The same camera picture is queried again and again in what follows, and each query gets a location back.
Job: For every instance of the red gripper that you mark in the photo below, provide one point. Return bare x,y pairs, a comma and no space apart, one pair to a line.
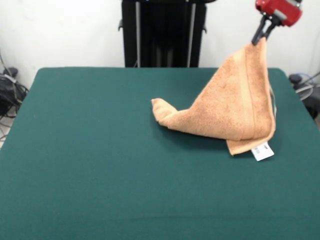
280,11

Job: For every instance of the orange terry towel with tags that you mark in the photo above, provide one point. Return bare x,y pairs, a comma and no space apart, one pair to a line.
232,105

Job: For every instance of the dark green table cloth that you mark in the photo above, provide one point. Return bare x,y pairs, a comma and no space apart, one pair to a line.
75,150

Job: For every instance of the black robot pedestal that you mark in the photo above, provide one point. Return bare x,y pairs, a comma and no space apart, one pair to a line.
162,32

